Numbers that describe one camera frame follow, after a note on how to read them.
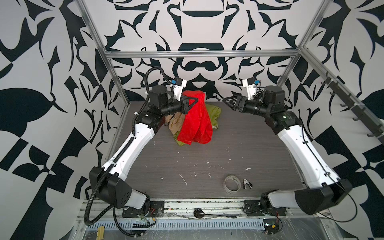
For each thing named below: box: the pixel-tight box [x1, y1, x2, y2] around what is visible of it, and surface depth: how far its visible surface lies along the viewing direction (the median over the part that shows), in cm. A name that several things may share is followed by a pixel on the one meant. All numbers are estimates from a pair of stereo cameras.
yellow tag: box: [96, 225, 105, 240], surface depth 69 cm
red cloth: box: [177, 90, 213, 145], surface depth 75 cm
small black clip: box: [242, 179, 253, 190], surface depth 82 cm
